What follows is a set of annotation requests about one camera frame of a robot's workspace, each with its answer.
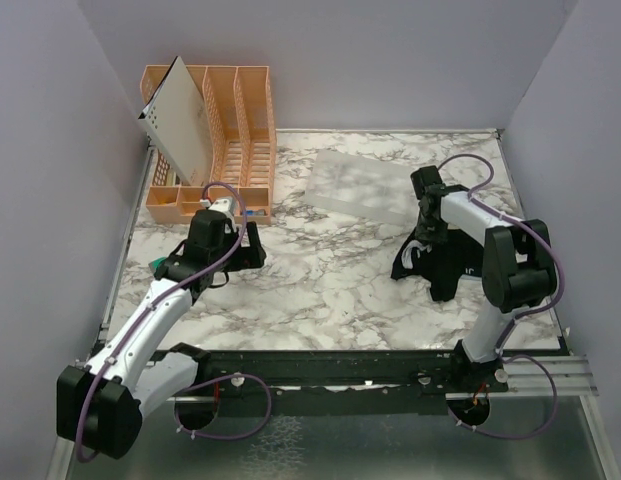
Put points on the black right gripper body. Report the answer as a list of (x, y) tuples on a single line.
[(430, 229)]

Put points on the black white boxer briefs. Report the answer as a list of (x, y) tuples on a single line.
[(442, 265)]

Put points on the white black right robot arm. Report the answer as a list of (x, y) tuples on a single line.
[(521, 275)]

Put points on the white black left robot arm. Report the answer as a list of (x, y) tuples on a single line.
[(101, 405)]

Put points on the clear plastic box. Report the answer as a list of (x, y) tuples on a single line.
[(376, 190)]

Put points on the green eraser block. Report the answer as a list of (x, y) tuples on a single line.
[(155, 264)]

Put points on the white booklet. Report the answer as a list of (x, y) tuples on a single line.
[(176, 120)]

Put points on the orange plastic desk organizer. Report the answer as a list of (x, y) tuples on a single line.
[(242, 127)]

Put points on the aluminium frame rail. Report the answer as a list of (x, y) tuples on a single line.
[(571, 376)]

